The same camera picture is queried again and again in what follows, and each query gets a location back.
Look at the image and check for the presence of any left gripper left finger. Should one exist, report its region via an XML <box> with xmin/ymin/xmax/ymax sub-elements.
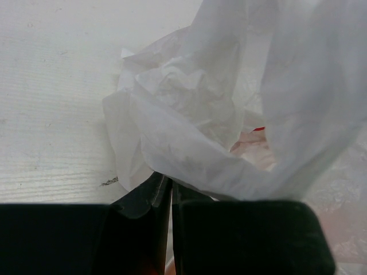
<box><xmin>1</xmin><ymin>172</ymin><xmax>172</xmax><ymax>274</ymax></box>

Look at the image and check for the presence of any white plastic bag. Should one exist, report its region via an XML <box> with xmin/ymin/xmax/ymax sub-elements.
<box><xmin>103</xmin><ymin>1</ymin><xmax>366</xmax><ymax>265</ymax></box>

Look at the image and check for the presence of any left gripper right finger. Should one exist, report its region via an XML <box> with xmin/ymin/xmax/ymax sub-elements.
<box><xmin>172</xmin><ymin>183</ymin><xmax>335</xmax><ymax>275</ymax></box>

